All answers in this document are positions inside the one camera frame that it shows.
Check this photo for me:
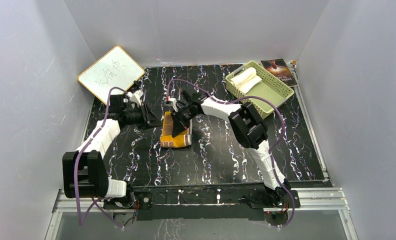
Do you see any green plastic basket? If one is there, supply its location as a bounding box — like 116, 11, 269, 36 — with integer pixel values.
225, 60, 295, 108

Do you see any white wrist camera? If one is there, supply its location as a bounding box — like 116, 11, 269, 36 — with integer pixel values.
127, 89, 144, 106
164, 97, 182, 113

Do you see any aluminium frame rail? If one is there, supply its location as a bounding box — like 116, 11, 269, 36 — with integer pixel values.
52, 187, 351, 215

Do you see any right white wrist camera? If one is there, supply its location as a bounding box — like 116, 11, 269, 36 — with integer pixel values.
164, 97, 182, 113

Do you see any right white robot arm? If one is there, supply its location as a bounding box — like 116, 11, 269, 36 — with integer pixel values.
166, 90, 291, 207

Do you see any wood framed whiteboard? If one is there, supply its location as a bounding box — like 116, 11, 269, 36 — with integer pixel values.
77, 45, 145, 104

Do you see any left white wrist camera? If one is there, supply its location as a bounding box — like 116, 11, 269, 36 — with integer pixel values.
127, 89, 144, 106

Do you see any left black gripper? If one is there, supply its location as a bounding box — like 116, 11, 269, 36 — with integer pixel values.
123, 103, 163, 131

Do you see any orange towel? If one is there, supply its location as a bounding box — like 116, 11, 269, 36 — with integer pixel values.
160, 111, 192, 149

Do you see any white towel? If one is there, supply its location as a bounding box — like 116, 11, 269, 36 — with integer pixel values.
230, 67, 262, 94

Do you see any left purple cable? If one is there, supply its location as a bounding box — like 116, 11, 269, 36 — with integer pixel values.
73, 86, 133, 229

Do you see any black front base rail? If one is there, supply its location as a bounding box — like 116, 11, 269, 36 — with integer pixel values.
131, 183, 278, 222

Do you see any purple cable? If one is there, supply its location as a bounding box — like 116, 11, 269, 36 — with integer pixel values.
73, 86, 133, 229
166, 78, 297, 229

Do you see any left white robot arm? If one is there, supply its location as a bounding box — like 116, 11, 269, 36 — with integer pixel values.
62, 90, 162, 208

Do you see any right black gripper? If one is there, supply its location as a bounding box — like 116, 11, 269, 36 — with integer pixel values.
170, 104, 197, 138

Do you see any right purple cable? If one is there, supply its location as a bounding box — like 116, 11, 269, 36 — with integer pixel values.
166, 78, 297, 229

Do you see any dark book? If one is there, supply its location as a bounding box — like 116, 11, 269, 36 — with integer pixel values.
260, 58, 297, 87

